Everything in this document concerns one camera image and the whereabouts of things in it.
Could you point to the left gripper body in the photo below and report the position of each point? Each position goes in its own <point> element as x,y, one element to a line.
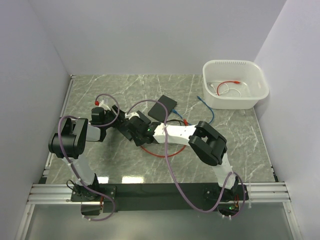
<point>114,123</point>

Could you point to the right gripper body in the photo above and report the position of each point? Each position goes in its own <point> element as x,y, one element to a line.
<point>137,138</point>

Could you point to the black box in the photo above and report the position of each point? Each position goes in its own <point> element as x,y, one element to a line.
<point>121,123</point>

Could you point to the black network switch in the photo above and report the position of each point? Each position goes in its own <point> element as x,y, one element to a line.
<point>157,112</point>

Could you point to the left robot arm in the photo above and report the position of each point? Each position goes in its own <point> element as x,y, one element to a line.
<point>69,139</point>

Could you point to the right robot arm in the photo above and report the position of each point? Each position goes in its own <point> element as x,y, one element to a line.
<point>207,143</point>

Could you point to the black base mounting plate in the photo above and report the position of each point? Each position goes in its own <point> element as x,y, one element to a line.
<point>157,196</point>

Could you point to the white plastic basin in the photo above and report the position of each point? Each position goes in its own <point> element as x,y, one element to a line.
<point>233,84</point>

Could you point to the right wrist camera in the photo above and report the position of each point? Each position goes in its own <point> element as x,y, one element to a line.
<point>131,115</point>

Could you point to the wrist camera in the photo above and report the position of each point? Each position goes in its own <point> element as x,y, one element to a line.
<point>131,115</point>
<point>103,104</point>

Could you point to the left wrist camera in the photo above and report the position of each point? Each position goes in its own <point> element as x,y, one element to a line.
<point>103,104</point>

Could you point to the aluminium frame rail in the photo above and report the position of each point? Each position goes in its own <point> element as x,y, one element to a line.
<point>60,194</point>

